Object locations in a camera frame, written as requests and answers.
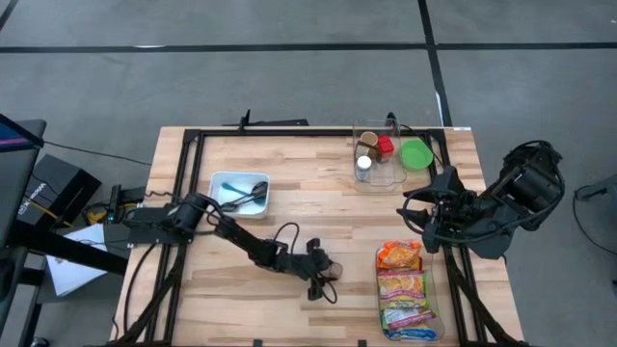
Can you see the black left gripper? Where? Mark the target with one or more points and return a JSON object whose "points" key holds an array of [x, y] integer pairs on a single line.
{"points": [[314, 246]]}

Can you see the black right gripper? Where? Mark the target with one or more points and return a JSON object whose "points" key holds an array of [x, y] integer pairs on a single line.
{"points": [[455, 212]]}

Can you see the red lid patterned spice tin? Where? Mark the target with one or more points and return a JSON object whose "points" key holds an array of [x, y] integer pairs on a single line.
{"points": [[385, 144]]}

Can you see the pink green ramen pack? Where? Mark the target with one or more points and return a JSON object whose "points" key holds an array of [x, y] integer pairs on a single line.
{"points": [[410, 318], [402, 286]]}

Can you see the white lid spice jar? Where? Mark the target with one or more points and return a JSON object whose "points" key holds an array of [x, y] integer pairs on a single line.
{"points": [[364, 164]]}

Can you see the brown lid spice jar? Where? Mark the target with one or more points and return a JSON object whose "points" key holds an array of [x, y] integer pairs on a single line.
{"points": [[369, 138]]}

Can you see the blue yellow ramen pack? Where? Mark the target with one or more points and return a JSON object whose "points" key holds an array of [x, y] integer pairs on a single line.
{"points": [[414, 333]]}

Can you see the silver metal spoon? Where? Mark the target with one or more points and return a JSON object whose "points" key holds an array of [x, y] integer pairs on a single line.
{"points": [[229, 207]]}

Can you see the teal silicone spoon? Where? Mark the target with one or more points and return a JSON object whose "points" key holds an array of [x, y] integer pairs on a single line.
{"points": [[229, 188]]}

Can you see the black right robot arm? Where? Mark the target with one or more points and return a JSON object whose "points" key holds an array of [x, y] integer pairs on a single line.
{"points": [[530, 183]]}

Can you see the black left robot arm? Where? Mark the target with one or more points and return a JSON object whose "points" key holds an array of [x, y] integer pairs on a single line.
{"points": [[241, 238]]}

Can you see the clear plastic bin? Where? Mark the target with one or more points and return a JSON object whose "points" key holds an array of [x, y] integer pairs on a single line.
{"points": [[393, 176], [436, 289]]}

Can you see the green plastic bowl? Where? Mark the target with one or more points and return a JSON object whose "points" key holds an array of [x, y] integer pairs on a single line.
{"points": [[417, 154]]}

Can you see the orange snack pack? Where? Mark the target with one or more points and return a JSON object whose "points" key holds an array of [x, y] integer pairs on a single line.
{"points": [[399, 254]]}

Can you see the white plastic bin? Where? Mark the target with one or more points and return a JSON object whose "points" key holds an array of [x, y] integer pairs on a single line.
{"points": [[241, 212]]}

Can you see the dark metal spoon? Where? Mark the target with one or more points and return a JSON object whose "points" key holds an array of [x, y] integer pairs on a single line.
{"points": [[260, 189]]}

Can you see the grey floor object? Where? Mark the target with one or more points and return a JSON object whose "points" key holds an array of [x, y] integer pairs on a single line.
{"points": [[605, 185]]}

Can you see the white paper sheet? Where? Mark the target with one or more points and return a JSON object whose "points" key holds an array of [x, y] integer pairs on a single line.
{"points": [[72, 270]]}

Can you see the black metal stand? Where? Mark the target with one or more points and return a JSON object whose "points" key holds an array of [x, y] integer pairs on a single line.
{"points": [[72, 248]]}

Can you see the black box with white text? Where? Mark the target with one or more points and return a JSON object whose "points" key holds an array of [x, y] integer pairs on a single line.
{"points": [[48, 185]]}

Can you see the dark side monitor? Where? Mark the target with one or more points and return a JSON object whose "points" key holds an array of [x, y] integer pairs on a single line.
{"points": [[19, 183]]}

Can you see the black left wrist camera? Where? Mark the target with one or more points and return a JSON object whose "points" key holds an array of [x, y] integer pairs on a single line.
{"points": [[308, 267]]}

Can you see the black edge bracket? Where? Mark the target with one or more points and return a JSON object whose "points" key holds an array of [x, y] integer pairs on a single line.
{"points": [[362, 343], [258, 343]]}

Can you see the black aluminium table frame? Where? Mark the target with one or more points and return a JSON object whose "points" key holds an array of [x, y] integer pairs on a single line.
{"points": [[313, 132]]}

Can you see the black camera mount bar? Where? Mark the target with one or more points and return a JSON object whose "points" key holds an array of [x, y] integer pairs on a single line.
{"points": [[270, 123]]}

